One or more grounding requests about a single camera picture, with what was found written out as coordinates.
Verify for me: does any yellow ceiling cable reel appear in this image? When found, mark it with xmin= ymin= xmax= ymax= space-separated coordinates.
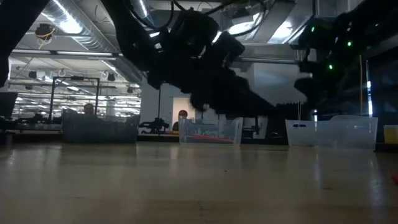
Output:
xmin=34 ymin=23 xmax=57 ymax=42

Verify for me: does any small clear plastic bin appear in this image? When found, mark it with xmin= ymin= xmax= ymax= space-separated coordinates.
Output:
xmin=178 ymin=116 xmax=244 ymax=146

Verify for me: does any pink pencil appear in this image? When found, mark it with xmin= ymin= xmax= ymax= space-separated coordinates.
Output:
xmin=192 ymin=134 xmax=235 ymax=144

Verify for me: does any large ribbed ceiling duct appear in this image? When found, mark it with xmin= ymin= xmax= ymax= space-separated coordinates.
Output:
xmin=40 ymin=0 xmax=122 ymax=54

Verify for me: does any frosted plastic bin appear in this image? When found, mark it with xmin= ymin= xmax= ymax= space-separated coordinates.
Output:
xmin=285 ymin=115 xmax=379 ymax=151

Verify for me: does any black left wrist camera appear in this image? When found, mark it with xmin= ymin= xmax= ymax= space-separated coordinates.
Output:
xmin=214 ymin=30 xmax=246 ymax=68

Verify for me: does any vertical light strip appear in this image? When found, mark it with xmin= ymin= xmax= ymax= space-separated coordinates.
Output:
xmin=366 ymin=60 xmax=373 ymax=118

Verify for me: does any bright ceiling skylight panel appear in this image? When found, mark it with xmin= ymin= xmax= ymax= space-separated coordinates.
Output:
xmin=228 ymin=12 xmax=271 ymax=37

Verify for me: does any yellow container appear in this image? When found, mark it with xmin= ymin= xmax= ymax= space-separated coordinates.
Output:
xmin=383 ymin=124 xmax=398 ymax=144

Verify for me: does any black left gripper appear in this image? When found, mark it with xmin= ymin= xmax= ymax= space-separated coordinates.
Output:
xmin=147 ymin=58 xmax=277 ymax=118

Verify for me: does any black background gantry frame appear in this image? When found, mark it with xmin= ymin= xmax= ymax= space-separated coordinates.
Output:
xmin=49 ymin=76 xmax=101 ymax=121

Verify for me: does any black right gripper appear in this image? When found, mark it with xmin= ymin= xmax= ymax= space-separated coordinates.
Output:
xmin=295 ymin=52 xmax=346 ymax=109

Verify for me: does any black background robot station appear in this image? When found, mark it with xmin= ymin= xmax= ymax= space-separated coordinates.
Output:
xmin=139 ymin=90 xmax=175 ymax=135

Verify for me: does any black panel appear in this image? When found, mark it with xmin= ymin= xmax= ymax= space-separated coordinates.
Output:
xmin=266 ymin=104 xmax=309 ymax=142

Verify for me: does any dark background monitor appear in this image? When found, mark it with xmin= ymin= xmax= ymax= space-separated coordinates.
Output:
xmin=0 ymin=91 xmax=19 ymax=119

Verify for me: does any dark smoky plastic bin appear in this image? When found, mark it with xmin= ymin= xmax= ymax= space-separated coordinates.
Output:
xmin=61 ymin=108 xmax=141 ymax=144

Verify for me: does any horizontal ceiling pipe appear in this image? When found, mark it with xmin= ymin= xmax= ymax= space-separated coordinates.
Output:
xmin=11 ymin=49 xmax=299 ymax=65

